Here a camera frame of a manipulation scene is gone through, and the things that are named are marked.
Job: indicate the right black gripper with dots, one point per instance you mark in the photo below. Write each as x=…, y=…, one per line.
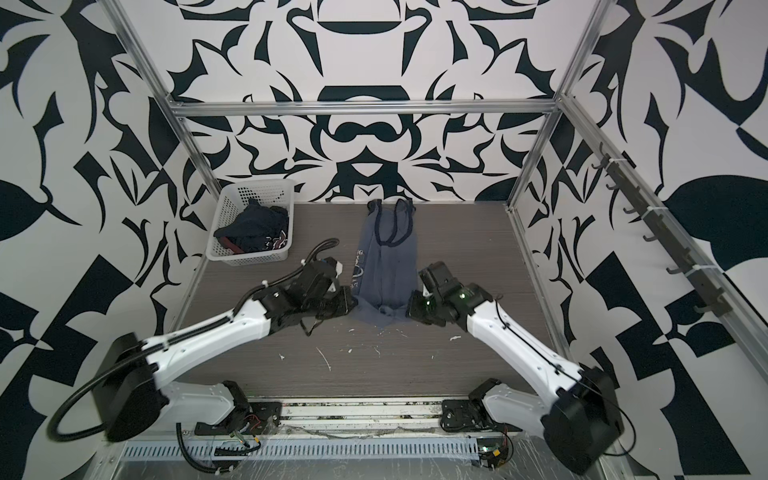
x=414, y=308

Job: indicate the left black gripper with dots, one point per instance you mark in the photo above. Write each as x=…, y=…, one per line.
x=345, y=306

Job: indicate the blue-grey tank top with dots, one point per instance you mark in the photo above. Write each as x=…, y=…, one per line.
x=385, y=268

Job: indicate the dark navy tank top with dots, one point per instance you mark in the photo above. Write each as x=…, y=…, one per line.
x=258, y=228

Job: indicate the white plastic laundry basket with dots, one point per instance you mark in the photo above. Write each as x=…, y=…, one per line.
x=233, y=200

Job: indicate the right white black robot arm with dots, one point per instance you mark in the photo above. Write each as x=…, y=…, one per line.
x=574, y=409

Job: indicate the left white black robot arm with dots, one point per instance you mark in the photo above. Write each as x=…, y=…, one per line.
x=142, y=390

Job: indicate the maroon tank top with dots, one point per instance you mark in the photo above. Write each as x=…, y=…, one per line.
x=228, y=244

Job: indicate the green circuit board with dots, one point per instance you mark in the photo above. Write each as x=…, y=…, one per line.
x=494, y=452

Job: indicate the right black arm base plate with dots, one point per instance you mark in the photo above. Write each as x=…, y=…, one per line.
x=460, y=416

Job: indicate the aluminium front rail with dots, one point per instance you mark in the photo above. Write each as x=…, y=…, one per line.
x=313, y=417

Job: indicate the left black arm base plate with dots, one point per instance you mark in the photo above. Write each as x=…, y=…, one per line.
x=253, y=419

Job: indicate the white slotted cable duct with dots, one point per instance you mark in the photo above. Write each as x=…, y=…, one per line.
x=340, y=449

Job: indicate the aluminium frame back crossbar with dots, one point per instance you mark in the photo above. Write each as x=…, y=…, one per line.
x=369, y=107

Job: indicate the grey wall hook rack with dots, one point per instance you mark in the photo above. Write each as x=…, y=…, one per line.
x=667, y=231

